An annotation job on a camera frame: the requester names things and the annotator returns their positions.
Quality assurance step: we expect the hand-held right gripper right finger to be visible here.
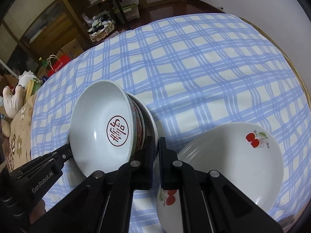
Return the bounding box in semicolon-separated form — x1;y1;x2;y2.
158;137;285;233

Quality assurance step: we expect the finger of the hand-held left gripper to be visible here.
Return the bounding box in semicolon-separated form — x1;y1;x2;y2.
50;144;73;165

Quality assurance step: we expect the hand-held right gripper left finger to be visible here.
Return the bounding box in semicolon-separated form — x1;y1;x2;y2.
28;136;156;233

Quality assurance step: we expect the white bowl with orange label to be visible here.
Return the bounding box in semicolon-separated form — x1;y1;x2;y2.
70;93;158;177

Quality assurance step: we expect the red bowl with inner seal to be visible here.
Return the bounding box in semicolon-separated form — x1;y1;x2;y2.
69;80;142;178

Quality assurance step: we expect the small cherry plate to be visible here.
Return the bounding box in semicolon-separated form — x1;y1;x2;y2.
157;123;284;233

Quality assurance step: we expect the person's left hand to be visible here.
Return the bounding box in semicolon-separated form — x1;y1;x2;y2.
28;196;48;227

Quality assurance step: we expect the white plush toy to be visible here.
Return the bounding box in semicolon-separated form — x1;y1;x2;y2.
2;70;43;119

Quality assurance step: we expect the red paper bag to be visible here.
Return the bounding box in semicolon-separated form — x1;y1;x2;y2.
46;55;71;77

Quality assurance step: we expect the cardboard box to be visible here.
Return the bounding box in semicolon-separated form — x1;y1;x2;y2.
56;39;84;57
0;74;20;90

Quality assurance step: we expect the blue plaid cloth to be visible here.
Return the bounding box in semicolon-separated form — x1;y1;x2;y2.
30;13;311;233

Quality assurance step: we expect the wicker basket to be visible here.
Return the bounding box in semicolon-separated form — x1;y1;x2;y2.
87;11;116;42

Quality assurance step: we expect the wooden wardrobe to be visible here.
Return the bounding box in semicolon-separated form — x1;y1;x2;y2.
0;0;85;61

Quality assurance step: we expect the wooden corner shelf unit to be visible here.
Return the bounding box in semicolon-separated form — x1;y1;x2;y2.
46;0;102;51

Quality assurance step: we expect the small black table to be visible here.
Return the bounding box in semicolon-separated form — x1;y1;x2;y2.
87;0;136;25

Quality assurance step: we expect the clear storage box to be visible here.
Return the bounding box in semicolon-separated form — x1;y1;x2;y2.
113;0;141;22

